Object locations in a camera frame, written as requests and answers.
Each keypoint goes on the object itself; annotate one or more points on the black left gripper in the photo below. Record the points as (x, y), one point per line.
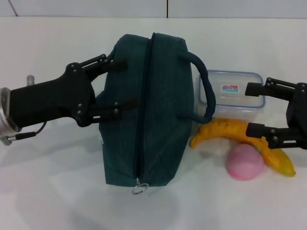
(52, 100)

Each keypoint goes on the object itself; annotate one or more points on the dark teal insulated lunch bag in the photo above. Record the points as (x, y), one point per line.
(163, 107)

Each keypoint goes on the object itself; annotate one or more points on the silver left wrist connector post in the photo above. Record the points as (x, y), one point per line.
(30, 80)

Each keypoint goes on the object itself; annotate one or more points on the clear plastic food container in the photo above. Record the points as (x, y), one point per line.
(230, 103)

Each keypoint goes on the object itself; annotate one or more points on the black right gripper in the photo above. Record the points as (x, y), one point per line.
(299, 115)

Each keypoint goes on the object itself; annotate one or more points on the yellow banana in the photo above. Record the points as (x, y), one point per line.
(223, 129)

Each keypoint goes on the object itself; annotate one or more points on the pink peach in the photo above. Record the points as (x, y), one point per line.
(243, 163)

